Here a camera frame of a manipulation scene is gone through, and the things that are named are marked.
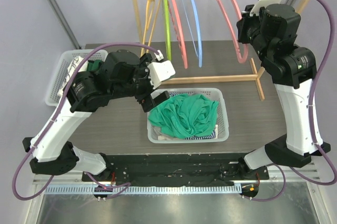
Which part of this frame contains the green cloth in basket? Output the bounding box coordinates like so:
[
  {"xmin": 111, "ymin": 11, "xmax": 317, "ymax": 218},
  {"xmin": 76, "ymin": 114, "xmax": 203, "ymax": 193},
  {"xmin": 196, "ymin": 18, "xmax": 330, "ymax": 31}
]
[{"xmin": 86, "ymin": 60, "xmax": 103, "ymax": 72}]

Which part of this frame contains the green tank top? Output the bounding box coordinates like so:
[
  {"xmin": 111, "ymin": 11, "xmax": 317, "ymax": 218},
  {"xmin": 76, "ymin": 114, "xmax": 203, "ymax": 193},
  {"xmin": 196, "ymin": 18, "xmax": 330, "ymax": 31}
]
[{"xmin": 147, "ymin": 94, "xmax": 220, "ymax": 139}]

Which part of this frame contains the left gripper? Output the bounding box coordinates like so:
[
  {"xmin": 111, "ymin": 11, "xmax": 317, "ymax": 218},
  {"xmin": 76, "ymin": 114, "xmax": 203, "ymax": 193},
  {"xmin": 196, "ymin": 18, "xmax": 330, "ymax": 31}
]
[{"xmin": 111, "ymin": 54, "xmax": 170, "ymax": 111}]

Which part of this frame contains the light blue hanger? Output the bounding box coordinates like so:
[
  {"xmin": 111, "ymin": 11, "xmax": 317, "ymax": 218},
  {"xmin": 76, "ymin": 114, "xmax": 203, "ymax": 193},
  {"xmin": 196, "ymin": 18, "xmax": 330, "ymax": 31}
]
[{"xmin": 181, "ymin": 0, "xmax": 203, "ymax": 68}]

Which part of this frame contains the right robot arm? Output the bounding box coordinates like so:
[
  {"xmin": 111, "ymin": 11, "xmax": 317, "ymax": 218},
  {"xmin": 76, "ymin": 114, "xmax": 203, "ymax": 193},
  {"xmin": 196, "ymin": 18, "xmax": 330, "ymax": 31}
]
[{"xmin": 236, "ymin": 4, "xmax": 331, "ymax": 179}]

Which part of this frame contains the grey tank top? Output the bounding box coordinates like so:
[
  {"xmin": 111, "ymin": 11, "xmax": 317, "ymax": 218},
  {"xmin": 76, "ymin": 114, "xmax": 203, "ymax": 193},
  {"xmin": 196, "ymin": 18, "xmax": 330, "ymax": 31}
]
[{"xmin": 153, "ymin": 127, "xmax": 174, "ymax": 141}]

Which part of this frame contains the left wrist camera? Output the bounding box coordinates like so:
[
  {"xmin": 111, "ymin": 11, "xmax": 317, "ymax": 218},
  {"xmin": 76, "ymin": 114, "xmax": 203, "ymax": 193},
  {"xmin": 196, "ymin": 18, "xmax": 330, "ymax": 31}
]
[{"xmin": 147, "ymin": 50, "xmax": 176, "ymax": 90}]

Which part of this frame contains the slotted cable duct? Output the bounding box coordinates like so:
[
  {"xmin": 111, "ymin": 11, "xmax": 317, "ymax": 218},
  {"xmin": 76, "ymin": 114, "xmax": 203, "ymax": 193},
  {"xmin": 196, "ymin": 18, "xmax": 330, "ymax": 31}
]
[{"xmin": 45, "ymin": 184, "xmax": 242, "ymax": 196}]

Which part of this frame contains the white cloth in left basket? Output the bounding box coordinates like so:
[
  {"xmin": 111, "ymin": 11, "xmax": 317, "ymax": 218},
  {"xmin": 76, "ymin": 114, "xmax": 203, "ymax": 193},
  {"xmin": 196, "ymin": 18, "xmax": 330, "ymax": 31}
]
[{"xmin": 57, "ymin": 56, "xmax": 84, "ymax": 97}]

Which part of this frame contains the white left laundry basket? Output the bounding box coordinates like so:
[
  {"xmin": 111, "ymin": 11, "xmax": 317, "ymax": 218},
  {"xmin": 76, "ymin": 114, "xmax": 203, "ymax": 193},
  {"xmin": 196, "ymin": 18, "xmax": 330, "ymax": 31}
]
[{"xmin": 45, "ymin": 49, "xmax": 92, "ymax": 106}]

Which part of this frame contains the lime green hanger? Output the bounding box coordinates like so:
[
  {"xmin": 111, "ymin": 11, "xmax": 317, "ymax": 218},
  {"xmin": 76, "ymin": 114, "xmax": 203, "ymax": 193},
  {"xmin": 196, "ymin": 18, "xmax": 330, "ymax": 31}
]
[{"xmin": 162, "ymin": 0, "xmax": 172, "ymax": 61}]

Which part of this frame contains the white laundry basket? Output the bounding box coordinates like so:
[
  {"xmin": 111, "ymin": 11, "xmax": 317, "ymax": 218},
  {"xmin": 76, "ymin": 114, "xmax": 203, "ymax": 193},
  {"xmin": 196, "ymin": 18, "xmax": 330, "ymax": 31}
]
[
  {"xmin": 147, "ymin": 88, "xmax": 229, "ymax": 143},
  {"xmin": 45, "ymin": 49, "xmax": 92, "ymax": 106}
]

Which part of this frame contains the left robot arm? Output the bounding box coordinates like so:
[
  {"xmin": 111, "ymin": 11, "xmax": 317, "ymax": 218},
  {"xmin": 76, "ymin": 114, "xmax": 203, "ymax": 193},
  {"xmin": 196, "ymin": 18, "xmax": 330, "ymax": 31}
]
[{"xmin": 29, "ymin": 50, "xmax": 175, "ymax": 181}]

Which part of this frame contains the yellow plastic hanger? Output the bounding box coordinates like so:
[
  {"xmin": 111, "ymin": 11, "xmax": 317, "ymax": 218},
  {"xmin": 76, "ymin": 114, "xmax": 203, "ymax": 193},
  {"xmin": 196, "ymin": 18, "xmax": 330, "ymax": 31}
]
[{"xmin": 142, "ymin": 0, "xmax": 161, "ymax": 46}]

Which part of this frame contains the pink plastic hanger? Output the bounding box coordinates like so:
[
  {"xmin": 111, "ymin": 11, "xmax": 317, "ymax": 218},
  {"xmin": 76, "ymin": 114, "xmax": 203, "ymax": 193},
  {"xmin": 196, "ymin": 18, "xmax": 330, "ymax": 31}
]
[{"xmin": 213, "ymin": 0, "xmax": 249, "ymax": 64}]

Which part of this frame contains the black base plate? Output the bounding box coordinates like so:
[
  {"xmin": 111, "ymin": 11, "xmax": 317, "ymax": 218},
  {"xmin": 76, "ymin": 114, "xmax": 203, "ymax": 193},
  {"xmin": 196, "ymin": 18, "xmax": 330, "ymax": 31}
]
[{"xmin": 94, "ymin": 153, "xmax": 270, "ymax": 187}]

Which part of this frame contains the white centre laundry basket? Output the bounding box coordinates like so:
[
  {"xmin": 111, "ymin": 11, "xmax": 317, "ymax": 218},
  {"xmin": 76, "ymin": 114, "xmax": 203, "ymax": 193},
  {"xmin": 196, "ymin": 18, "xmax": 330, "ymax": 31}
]
[{"xmin": 147, "ymin": 88, "xmax": 229, "ymax": 143}]

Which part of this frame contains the grey corner frame post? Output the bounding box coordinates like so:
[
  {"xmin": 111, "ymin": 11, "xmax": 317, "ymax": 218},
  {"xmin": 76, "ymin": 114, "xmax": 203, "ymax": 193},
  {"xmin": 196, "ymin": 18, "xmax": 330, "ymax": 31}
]
[{"xmin": 47, "ymin": 0, "xmax": 81, "ymax": 49}]

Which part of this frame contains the coral pink hanger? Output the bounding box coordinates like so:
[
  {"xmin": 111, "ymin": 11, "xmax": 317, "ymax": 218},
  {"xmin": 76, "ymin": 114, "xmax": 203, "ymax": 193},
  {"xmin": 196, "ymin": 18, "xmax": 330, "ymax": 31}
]
[{"xmin": 171, "ymin": 0, "xmax": 188, "ymax": 69}]

